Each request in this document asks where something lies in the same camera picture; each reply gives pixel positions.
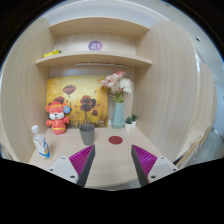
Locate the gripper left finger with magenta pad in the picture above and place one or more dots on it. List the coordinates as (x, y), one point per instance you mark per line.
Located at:
(75, 168)

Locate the yellow object on shelf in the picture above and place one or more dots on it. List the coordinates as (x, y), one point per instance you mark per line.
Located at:
(51, 53)

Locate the clear plastic water bottle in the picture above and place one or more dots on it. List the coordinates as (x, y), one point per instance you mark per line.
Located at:
(40, 142)

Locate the pink white flower bouquet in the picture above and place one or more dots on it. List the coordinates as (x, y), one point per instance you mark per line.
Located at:
(118, 84)

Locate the red plush mouse toy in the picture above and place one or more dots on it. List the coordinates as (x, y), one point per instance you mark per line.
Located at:
(57, 119)

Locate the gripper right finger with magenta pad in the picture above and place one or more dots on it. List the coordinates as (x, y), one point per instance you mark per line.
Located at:
(150, 168)

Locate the poppy flower painting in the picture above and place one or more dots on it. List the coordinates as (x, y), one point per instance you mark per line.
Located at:
(86, 97)

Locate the dark red round coaster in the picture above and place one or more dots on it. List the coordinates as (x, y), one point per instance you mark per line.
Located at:
(115, 140)

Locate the purple round number sticker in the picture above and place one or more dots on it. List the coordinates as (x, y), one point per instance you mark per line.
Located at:
(95, 45)

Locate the teal ceramic vase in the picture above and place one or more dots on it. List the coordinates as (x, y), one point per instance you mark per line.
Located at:
(118, 116)

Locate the led light strip under shelf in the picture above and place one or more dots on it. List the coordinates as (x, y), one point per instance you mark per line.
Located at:
(100, 64)

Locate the small potted plant white pot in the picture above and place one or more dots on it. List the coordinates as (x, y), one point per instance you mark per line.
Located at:
(128, 123)

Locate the grey plastic cup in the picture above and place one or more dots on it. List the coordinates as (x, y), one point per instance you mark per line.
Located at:
(87, 133)

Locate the wooden wall shelf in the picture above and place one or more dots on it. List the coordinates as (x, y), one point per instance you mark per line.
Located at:
(87, 57)

